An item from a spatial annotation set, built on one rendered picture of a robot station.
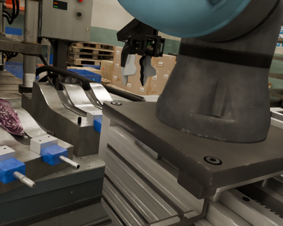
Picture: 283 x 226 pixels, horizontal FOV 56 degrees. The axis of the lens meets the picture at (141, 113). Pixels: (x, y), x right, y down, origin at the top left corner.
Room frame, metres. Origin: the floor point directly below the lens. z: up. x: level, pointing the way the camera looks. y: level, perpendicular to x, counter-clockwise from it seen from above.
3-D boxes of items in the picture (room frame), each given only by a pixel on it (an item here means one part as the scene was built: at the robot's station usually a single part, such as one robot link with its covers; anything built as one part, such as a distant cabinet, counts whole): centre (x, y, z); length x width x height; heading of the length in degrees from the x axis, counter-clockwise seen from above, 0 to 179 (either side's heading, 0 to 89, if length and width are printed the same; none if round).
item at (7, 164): (0.45, 0.23, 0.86); 0.13 x 0.05 x 0.05; 59
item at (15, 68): (4.29, 2.12, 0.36); 0.62 x 0.44 x 0.22; 128
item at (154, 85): (5.35, 0.13, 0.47); 1.22 x 0.80 x 0.94; 42
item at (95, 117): (0.69, 0.09, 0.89); 0.13 x 0.05 x 0.05; 42
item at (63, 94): (0.92, 0.22, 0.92); 0.35 x 0.16 x 0.09; 42
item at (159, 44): (0.78, 0.02, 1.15); 0.09 x 0.08 x 0.12; 42
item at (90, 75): (4.77, 1.14, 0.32); 0.60 x 0.41 x 0.22; 44
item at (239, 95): (0.36, -0.09, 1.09); 0.15 x 0.15 x 0.10
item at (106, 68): (6.31, 0.80, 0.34); 0.63 x 0.45 x 0.40; 38
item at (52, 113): (0.94, 0.23, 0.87); 0.50 x 0.26 x 0.14; 42
